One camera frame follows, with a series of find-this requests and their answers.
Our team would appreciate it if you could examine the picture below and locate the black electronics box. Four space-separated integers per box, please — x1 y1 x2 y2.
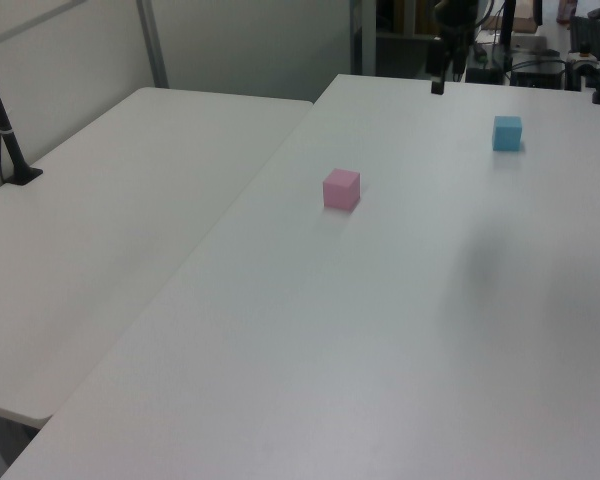
465 66 505 85

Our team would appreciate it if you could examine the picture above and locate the blue cube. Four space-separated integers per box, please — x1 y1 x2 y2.
492 115 524 153

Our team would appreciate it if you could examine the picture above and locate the pink cube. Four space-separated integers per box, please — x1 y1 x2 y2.
322 168 362 211

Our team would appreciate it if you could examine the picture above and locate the black camera pole with base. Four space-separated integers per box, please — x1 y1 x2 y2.
0 40 45 187

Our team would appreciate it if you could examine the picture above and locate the emergency stop button box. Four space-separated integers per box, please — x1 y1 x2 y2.
567 42 600 76

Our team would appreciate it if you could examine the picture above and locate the black monitor stand pole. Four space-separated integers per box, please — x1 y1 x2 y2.
500 0 518 51

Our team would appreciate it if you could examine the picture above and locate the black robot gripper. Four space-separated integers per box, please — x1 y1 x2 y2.
427 0 481 96

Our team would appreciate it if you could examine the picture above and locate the brown cardboard box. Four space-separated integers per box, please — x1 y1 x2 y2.
512 0 540 34

